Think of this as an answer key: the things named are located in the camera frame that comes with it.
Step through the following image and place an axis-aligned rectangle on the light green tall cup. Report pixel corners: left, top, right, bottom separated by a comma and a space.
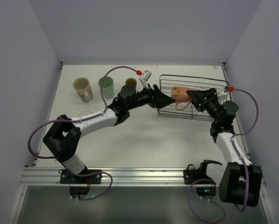
98, 77, 114, 99

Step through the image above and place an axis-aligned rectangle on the beige ceramic mug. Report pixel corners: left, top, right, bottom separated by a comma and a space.
73, 77, 93, 103

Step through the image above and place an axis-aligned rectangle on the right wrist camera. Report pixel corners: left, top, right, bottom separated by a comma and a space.
217, 92, 229, 101

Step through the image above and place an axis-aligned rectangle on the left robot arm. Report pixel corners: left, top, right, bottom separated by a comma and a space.
43, 85, 175, 177

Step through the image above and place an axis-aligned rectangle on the black wire dish rack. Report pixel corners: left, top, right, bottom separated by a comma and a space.
158, 74, 230, 122

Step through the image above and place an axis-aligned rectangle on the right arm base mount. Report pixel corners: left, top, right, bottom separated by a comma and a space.
183, 160, 222, 185

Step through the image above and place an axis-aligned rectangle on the right black controller box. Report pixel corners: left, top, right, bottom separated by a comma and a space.
196, 187, 216, 199

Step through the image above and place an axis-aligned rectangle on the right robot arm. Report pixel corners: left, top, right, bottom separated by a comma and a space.
186, 88, 263, 212

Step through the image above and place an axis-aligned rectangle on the left black controller box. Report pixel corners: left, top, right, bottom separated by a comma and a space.
69, 186, 90, 198

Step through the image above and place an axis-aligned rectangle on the pink dotted mug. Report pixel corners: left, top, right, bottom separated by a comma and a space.
171, 86, 192, 111

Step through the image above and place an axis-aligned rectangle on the clear faceted glass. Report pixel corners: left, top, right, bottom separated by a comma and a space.
78, 110, 92, 117

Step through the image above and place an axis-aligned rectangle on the aluminium mounting rail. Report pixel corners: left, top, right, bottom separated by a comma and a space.
20, 167, 185, 187

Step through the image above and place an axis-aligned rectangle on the black controller box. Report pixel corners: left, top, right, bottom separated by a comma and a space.
69, 186, 90, 198
196, 187, 216, 199

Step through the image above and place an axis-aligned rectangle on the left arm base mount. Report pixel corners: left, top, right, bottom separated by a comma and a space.
58, 168, 102, 184

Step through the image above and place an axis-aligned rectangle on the small dark brown cup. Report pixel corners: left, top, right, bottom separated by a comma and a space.
125, 78, 137, 87

